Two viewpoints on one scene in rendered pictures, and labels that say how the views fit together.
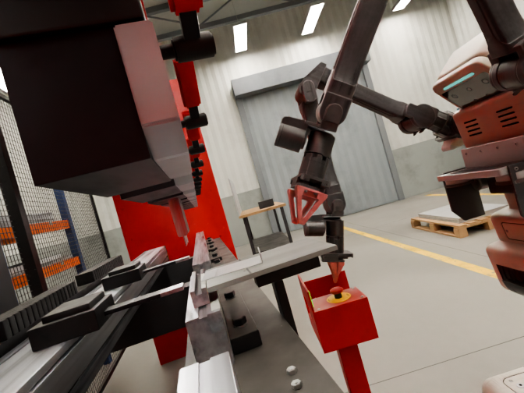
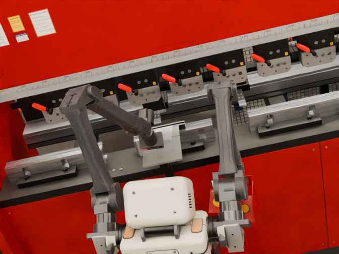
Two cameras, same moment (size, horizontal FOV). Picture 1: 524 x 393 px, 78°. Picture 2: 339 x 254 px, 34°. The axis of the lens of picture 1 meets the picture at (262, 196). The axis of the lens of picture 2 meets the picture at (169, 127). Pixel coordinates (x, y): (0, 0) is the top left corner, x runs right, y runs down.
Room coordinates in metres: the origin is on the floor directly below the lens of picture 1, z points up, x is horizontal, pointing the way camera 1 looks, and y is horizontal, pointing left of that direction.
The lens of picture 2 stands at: (1.37, -1.96, 2.48)
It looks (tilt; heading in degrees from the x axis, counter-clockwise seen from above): 34 degrees down; 107
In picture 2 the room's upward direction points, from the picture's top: 15 degrees counter-clockwise
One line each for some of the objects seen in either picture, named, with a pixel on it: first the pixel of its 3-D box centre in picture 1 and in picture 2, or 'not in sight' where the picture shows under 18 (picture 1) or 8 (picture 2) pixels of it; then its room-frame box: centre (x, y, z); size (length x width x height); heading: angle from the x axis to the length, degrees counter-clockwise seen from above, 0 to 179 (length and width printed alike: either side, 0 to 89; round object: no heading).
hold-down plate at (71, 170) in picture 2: not in sight; (47, 177); (0.09, 0.00, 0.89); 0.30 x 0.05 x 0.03; 11
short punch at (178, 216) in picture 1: (181, 221); (153, 105); (0.67, 0.18, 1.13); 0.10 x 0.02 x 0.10; 11
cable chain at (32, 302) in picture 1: (36, 307); (193, 74); (0.79, 0.61, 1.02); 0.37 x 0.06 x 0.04; 11
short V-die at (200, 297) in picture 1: (200, 285); (164, 128); (0.69, 0.18, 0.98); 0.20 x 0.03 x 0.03; 11
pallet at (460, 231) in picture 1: (460, 218); not in sight; (4.36, -2.50, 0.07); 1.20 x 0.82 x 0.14; 0
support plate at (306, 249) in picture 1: (265, 260); (161, 145); (0.70, 0.03, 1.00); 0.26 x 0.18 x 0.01; 101
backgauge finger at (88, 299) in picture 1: (116, 302); (156, 108); (0.63, 0.33, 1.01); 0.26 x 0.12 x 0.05; 101
